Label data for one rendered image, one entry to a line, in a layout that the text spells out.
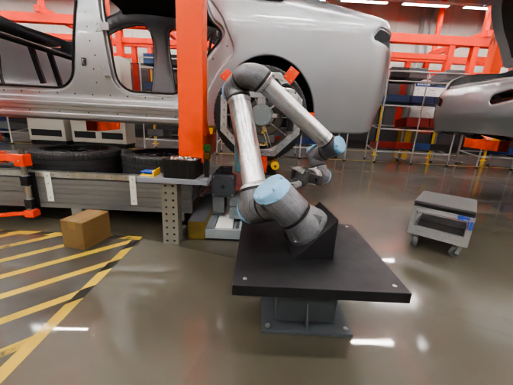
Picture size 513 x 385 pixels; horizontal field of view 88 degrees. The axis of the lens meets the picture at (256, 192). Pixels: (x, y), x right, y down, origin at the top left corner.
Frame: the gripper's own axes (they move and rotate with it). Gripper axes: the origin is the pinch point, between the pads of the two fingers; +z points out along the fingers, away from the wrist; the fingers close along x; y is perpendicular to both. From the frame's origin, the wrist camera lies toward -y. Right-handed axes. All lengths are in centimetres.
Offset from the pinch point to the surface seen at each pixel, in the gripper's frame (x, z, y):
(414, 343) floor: -52, -12, -64
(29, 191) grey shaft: -52, 67, 169
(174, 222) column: -48, 11, 74
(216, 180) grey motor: -23, -26, 82
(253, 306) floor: -60, 17, -4
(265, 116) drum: 28, -24, 44
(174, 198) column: -32, 13, 75
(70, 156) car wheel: -26, 43, 168
